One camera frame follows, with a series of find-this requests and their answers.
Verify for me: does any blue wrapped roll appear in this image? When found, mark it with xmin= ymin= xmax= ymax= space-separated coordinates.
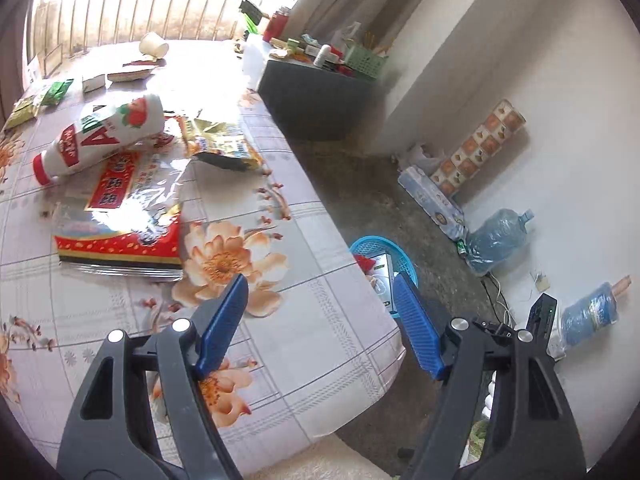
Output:
xmin=560 ymin=276 xmax=632 ymax=346

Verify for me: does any black cable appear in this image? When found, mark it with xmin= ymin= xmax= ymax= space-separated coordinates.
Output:
xmin=480 ymin=275 xmax=511 ymax=326

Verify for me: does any green plastic basket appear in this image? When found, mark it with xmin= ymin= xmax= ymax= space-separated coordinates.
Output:
xmin=345 ymin=44 xmax=390 ymax=81

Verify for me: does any bright green snack packet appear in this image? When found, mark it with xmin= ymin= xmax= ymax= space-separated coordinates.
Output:
xmin=40 ymin=79 xmax=75 ymax=107

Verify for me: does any metal balcony railing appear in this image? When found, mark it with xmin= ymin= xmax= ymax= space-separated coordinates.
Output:
xmin=30 ymin=0 xmax=241 ymax=56

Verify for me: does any light green snack packet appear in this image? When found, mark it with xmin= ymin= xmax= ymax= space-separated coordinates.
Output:
xmin=5 ymin=95 xmax=46 ymax=128

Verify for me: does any black device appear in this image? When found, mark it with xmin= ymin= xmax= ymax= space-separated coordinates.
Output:
xmin=525 ymin=292 xmax=558 ymax=356

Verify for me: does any crumpled white plastic bag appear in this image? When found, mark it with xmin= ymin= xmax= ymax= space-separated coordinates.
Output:
xmin=395 ymin=142 xmax=441 ymax=173

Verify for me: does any black and white box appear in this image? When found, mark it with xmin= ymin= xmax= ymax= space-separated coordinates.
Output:
xmin=367 ymin=254 xmax=398 ymax=313

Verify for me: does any clear water jug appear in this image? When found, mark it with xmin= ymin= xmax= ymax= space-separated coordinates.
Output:
xmin=465 ymin=208 xmax=535 ymax=276

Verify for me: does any white fleece clothing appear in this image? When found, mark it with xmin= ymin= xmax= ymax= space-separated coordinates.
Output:
xmin=240 ymin=432 xmax=401 ymax=480

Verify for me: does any blue plastic basket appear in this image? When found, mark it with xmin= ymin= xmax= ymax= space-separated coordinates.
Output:
xmin=348 ymin=234 xmax=420 ymax=318

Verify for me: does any red foil packet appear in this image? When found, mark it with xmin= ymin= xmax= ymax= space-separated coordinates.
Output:
xmin=52 ymin=149 xmax=193 ymax=282

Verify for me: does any strawberry milk bottle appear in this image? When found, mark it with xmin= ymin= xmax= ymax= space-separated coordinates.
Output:
xmin=32 ymin=95 xmax=165 ymax=186

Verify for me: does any red thermos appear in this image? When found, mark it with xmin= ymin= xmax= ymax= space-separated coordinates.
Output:
xmin=263 ymin=6 xmax=291 ymax=43

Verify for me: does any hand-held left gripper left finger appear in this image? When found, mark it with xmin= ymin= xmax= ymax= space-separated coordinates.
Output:
xmin=56 ymin=274 xmax=250 ymax=480

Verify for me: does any white paper cup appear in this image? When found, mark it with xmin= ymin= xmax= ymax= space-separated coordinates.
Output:
xmin=139 ymin=31 xmax=170 ymax=58

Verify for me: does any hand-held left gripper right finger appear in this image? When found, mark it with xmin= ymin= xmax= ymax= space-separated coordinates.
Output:
xmin=391 ymin=271 xmax=587 ymax=480

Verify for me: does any tan flat packet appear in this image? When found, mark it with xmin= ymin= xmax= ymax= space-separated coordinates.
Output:
xmin=107 ymin=63 xmax=155 ymax=82

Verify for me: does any blue white wrapped pack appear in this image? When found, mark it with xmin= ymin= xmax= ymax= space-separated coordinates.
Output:
xmin=398 ymin=166 xmax=466 ymax=226

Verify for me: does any black rectangular board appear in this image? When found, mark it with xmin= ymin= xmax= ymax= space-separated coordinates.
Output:
xmin=239 ymin=0 xmax=264 ymax=26

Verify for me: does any yellow snack packet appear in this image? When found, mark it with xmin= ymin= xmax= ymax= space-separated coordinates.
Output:
xmin=179 ymin=116 xmax=264 ymax=173

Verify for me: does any grey cabinet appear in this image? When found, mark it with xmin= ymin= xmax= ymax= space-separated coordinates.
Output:
xmin=242 ymin=35 xmax=386 ymax=142

